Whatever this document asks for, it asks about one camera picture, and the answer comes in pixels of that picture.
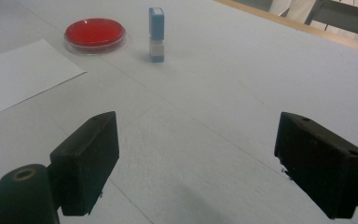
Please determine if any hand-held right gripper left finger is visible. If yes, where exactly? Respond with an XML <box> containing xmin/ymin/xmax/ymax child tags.
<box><xmin>49</xmin><ymin>110</ymin><xmax>120</xmax><ymax>217</ymax></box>

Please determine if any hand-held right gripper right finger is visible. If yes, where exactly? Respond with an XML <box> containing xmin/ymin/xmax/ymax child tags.
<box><xmin>273</xmin><ymin>111</ymin><xmax>358</xmax><ymax>220</ymax></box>

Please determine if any round red ink pad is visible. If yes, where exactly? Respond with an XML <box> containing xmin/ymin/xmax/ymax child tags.
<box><xmin>63</xmin><ymin>18</ymin><xmax>127</xmax><ymax>56</ymax></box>

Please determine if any blue and white stamp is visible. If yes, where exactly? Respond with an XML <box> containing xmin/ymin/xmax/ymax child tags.
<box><xmin>148</xmin><ymin>7</ymin><xmax>166</xmax><ymax>63</ymax></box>

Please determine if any small white paper sheet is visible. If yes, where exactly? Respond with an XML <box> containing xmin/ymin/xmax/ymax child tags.
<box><xmin>0</xmin><ymin>38</ymin><xmax>88</xmax><ymax>121</ymax></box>

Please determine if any wooden table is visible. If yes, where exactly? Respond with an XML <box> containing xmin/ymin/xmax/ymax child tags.
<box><xmin>213</xmin><ymin>0</ymin><xmax>358</xmax><ymax>56</ymax></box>

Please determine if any dark metal stand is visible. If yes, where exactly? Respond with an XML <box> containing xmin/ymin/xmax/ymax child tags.
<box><xmin>304</xmin><ymin>0</ymin><xmax>358</xmax><ymax>40</ymax></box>

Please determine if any white desk frame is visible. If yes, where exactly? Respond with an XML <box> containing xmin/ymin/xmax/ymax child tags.
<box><xmin>268</xmin><ymin>0</ymin><xmax>319</xmax><ymax>24</ymax></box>

